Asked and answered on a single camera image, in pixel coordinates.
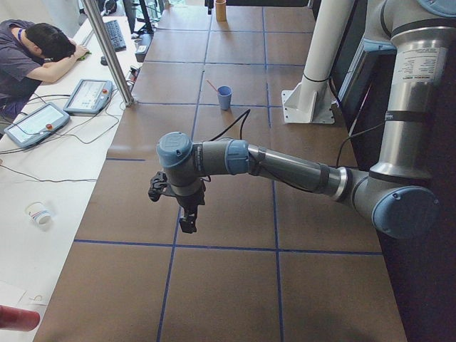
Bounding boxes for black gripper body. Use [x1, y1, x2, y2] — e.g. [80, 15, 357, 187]
[174, 180, 206, 216]

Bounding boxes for blue ribbed plastic cup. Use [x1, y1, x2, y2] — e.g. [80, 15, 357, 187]
[217, 85, 232, 110]

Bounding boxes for red chopstick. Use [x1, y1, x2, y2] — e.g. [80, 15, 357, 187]
[206, 79, 219, 94]

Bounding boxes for white paper cup lying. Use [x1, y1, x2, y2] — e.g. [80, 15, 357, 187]
[24, 202, 52, 229]

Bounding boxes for brown cardboard tube cup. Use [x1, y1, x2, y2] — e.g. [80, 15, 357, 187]
[214, 0, 227, 22]

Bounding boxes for grey teach pendant far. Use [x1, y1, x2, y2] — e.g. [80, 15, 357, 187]
[63, 79, 113, 116]

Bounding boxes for grey teach pendant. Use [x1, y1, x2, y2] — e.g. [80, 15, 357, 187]
[4, 103, 70, 148]
[63, 79, 113, 116]

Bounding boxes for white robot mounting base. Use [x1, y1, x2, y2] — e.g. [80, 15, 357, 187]
[281, 0, 355, 125]

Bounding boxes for grey teach pendant near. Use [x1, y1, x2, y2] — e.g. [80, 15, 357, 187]
[4, 103, 70, 148]

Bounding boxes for black keyboard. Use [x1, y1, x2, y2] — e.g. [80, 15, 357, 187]
[104, 20, 126, 51]

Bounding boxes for white paper sheet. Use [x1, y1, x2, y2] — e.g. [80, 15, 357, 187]
[0, 281, 26, 307]

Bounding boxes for red cylinder object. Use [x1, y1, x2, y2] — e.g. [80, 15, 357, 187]
[0, 306, 41, 331]

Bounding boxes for black monitor stand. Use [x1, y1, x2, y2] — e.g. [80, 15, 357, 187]
[123, 0, 155, 37]

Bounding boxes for person in dark shirt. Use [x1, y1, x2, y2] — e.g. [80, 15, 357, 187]
[1, 19, 89, 122]

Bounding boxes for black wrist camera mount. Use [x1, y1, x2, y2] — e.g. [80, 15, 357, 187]
[147, 171, 172, 202]

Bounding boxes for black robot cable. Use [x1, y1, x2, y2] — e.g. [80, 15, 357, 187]
[208, 108, 252, 143]

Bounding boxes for pendant cables on table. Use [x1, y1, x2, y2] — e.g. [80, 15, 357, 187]
[0, 93, 125, 183]

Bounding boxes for aluminium frame post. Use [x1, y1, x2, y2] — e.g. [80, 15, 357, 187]
[82, 0, 135, 108]

